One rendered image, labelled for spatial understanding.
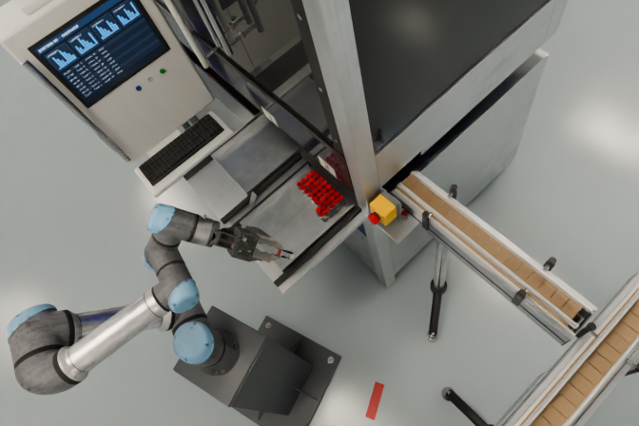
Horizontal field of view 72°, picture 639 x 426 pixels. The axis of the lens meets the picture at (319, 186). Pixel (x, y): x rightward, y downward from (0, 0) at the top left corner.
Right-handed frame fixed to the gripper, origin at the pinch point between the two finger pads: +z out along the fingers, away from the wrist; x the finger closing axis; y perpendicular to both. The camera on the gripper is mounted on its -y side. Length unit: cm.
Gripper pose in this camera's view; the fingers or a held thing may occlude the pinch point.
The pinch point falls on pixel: (277, 251)
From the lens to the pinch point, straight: 127.0
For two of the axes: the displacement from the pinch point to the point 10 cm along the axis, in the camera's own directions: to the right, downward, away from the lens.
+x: 3.4, -9.4, 0.2
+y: 3.6, 1.2, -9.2
